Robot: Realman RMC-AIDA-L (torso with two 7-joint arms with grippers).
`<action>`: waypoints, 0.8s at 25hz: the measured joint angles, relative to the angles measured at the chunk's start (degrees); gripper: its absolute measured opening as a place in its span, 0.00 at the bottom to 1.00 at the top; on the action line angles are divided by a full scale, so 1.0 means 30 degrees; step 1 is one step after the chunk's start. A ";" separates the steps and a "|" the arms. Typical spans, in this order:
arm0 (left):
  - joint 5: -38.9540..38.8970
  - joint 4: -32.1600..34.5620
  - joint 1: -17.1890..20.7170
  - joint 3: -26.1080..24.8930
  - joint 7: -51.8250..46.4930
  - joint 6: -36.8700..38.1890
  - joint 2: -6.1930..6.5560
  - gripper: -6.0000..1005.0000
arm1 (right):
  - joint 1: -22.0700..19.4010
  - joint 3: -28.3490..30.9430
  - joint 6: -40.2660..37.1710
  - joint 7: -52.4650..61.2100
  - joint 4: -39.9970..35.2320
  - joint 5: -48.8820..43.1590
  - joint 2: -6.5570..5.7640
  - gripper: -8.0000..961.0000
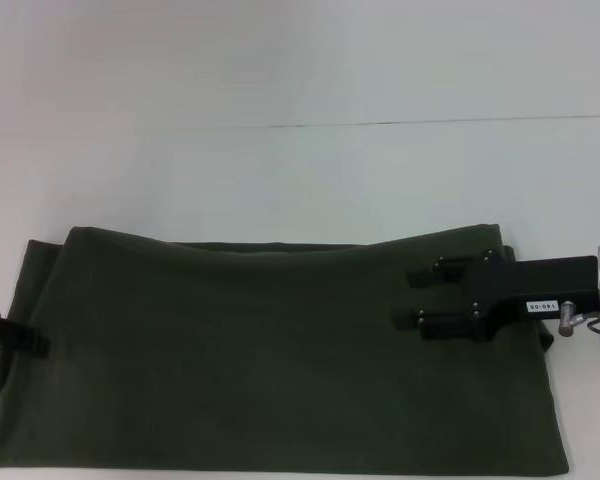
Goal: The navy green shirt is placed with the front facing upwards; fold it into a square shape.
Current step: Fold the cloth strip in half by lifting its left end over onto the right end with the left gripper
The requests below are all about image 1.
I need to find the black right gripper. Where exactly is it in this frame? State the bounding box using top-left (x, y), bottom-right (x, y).
top-left (390, 249), bottom-right (600, 345)

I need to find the dark green FREE t-shirt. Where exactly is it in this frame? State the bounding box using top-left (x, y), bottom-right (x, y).
top-left (0, 222), bottom-right (556, 480)

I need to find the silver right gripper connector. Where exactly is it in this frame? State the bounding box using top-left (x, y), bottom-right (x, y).
top-left (557, 298), bottom-right (580, 338)

